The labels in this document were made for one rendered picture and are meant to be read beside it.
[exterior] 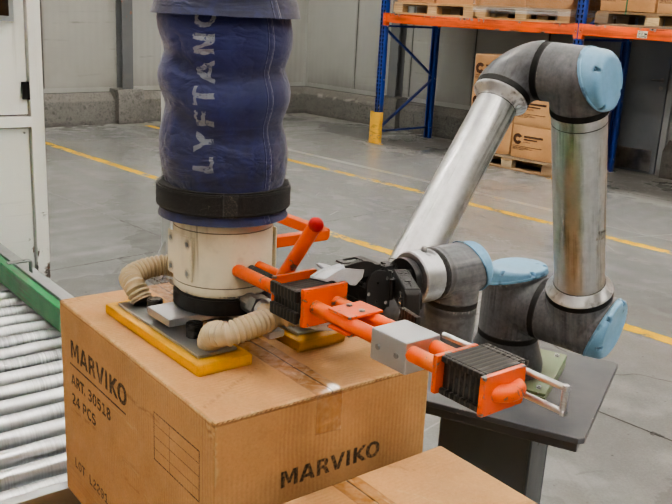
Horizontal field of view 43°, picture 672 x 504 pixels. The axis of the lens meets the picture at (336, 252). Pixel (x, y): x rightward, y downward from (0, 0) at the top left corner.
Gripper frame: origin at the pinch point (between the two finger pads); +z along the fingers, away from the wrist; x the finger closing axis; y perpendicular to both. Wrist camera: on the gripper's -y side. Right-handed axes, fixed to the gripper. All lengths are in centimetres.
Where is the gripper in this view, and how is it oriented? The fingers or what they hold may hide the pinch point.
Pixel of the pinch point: (318, 302)
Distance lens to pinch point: 127.6
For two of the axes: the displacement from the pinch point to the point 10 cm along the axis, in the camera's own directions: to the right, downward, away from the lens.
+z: -7.8, 1.3, -6.1
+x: 0.5, -9.6, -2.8
